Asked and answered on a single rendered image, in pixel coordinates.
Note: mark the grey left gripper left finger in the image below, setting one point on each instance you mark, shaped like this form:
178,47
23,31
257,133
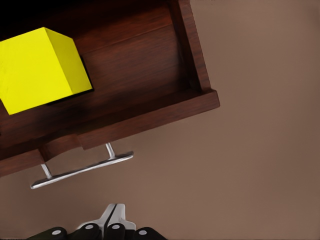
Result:
107,216

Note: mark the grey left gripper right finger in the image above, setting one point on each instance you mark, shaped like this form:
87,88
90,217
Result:
119,215

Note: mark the dark wooden drawer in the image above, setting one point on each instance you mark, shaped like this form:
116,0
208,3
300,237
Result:
130,75

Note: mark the yellow cube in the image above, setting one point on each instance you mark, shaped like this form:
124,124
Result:
40,70

